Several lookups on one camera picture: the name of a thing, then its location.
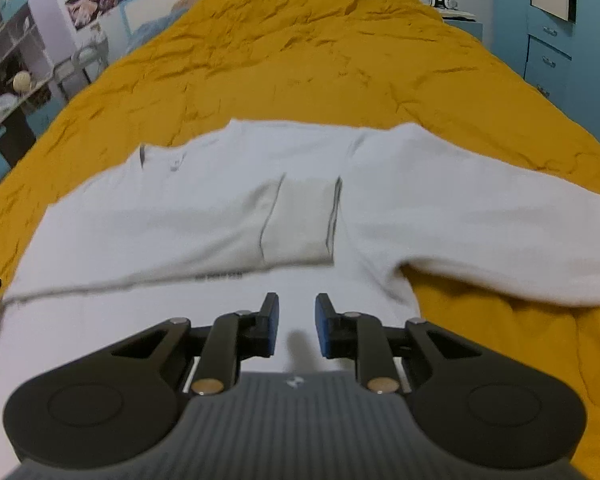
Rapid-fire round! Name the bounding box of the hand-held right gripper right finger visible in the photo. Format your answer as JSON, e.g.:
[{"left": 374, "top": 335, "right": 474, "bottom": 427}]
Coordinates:
[{"left": 314, "top": 292, "right": 484, "bottom": 394}]

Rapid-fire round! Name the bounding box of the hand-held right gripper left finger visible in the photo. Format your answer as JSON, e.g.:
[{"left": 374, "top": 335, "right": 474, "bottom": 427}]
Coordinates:
[{"left": 110, "top": 292, "right": 281, "bottom": 393}]

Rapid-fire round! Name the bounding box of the white shirt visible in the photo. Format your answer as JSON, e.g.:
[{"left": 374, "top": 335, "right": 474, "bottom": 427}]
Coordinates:
[{"left": 0, "top": 119, "right": 600, "bottom": 401}]

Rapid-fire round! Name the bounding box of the lilac shelf unit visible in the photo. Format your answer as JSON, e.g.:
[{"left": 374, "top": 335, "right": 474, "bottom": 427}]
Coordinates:
[{"left": 0, "top": 0, "right": 63, "bottom": 133}]

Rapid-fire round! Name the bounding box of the grey metal rack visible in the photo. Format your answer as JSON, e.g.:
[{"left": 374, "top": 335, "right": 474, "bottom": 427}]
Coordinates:
[{"left": 54, "top": 42, "right": 112, "bottom": 102}]

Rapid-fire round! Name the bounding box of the yellow blanket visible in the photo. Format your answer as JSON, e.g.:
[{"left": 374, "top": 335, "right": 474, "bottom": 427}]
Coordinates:
[{"left": 0, "top": 0, "right": 600, "bottom": 480}]

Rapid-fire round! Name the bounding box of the blue framed headboard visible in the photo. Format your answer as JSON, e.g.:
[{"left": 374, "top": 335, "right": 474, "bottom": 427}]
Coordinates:
[{"left": 121, "top": 0, "right": 201, "bottom": 57}]

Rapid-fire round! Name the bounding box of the blue nightstand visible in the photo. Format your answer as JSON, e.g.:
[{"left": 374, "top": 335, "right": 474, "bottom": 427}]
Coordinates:
[{"left": 437, "top": 7, "right": 484, "bottom": 42}]

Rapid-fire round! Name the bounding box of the blue drawer cabinet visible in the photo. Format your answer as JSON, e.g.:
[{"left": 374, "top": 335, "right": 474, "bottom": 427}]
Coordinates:
[{"left": 521, "top": 0, "right": 586, "bottom": 107}]

